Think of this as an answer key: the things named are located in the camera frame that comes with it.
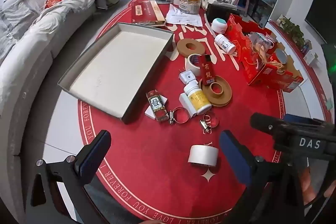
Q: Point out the person's left leg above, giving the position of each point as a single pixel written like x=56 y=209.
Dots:
x=118 y=203

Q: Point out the small cardboard tape core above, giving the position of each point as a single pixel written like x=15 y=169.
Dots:
x=210 y=88

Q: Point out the person's right hand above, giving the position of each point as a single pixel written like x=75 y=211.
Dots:
x=316 y=182

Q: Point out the grey shallow tray box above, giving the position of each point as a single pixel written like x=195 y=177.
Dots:
x=113 y=66

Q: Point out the masking tape roll printed core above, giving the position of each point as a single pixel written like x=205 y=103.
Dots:
x=191 y=65

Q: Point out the long red printed box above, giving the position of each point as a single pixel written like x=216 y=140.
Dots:
x=208 y=69

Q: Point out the glass jar with gold lid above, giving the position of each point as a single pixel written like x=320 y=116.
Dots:
x=190 y=3

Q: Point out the clear plastic food container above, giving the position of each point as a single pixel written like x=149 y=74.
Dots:
x=262 y=45

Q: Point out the light grey curved sofa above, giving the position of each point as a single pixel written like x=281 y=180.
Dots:
x=31 y=61

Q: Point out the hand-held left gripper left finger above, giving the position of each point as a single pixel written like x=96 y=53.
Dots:
x=95 y=153

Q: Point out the grey striped blanket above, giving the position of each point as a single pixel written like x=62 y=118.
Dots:
x=15 y=11

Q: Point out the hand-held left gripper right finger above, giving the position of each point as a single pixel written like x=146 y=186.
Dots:
x=233 y=158

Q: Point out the red cardboard carton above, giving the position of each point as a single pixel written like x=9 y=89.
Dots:
x=252 y=69

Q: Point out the white jar with teal lid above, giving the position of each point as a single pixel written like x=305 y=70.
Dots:
x=219 y=26

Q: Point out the red flat gift box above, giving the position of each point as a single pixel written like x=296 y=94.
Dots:
x=141 y=12

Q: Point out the round silver disc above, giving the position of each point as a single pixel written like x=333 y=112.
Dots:
x=281 y=56

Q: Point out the white pill bottle yellow label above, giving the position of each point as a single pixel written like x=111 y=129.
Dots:
x=198 y=99

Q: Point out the plain white tape roll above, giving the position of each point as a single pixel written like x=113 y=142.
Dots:
x=203 y=155

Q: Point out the green potted plant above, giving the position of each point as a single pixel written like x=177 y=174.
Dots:
x=292 y=28

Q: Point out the white pill bottle blue label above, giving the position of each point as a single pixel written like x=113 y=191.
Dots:
x=225 y=44

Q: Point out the white power adapter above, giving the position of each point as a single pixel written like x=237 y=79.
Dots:
x=187 y=77

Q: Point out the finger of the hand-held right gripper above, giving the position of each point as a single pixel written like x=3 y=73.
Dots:
x=296 y=118
x=262 y=123

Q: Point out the clear plastic bag of papers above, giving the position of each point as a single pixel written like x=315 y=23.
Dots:
x=183 y=19

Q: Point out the large tan tape spool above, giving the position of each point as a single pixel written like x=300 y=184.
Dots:
x=225 y=94

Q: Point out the red round printed table mat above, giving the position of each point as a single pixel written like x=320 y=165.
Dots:
x=157 y=174

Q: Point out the red box with tile picture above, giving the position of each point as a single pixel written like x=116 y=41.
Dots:
x=156 y=104

